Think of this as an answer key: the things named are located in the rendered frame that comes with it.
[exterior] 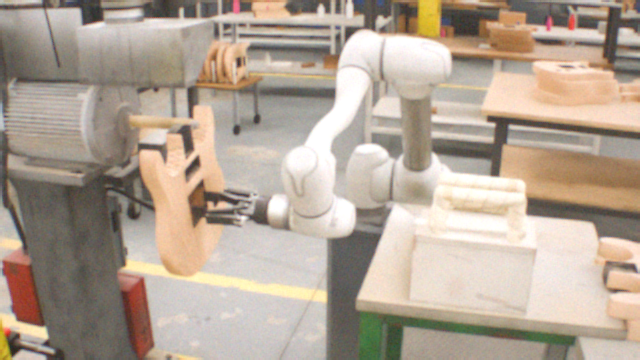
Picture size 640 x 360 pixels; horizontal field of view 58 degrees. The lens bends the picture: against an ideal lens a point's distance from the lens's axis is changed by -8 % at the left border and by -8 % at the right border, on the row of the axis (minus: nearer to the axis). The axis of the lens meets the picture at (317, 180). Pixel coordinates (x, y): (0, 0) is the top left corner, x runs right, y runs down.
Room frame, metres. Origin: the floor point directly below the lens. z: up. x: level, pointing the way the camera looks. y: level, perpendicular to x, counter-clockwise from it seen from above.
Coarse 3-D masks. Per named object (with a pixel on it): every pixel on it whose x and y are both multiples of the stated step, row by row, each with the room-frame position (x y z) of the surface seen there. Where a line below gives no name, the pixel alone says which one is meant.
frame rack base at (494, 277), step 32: (448, 224) 1.25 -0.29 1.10; (480, 224) 1.25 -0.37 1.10; (416, 256) 1.20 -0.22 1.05; (448, 256) 1.18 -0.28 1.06; (480, 256) 1.16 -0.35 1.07; (512, 256) 1.14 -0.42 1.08; (416, 288) 1.20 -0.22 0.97; (448, 288) 1.18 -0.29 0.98; (480, 288) 1.16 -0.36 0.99; (512, 288) 1.14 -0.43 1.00
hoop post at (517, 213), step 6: (522, 204) 1.15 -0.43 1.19; (510, 210) 1.17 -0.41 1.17; (516, 210) 1.15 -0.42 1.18; (522, 210) 1.15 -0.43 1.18; (510, 216) 1.16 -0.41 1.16; (516, 216) 1.15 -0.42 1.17; (522, 216) 1.15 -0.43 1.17; (510, 222) 1.16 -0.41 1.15; (516, 222) 1.15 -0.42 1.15; (522, 222) 1.15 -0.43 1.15; (510, 228) 1.16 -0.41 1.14; (516, 228) 1.15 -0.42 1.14; (522, 228) 1.15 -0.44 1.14; (510, 234) 1.16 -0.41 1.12; (516, 234) 1.15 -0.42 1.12; (510, 240) 1.15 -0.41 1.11; (516, 240) 1.15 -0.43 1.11
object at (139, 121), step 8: (136, 120) 1.57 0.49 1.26; (144, 120) 1.57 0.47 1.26; (152, 120) 1.56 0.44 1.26; (160, 120) 1.56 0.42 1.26; (168, 120) 1.55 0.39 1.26; (176, 120) 1.55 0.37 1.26; (184, 120) 1.54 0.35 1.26; (192, 120) 1.55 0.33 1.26; (152, 128) 1.56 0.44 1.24; (160, 128) 1.56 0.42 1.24; (168, 128) 1.55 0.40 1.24
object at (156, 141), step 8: (152, 136) 1.86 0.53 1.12; (160, 136) 1.86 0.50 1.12; (144, 144) 1.80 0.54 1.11; (152, 144) 1.79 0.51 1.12; (160, 144) 1.79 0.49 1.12; (160, 152) 1.78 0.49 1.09; (144, 184) 1.80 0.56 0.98; (120, 192) 1.81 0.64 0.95; (144, 192) 1.80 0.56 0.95; (136, 200) 1.82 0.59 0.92; (152, 200) 1.80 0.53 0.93; (152, 208) 1.82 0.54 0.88
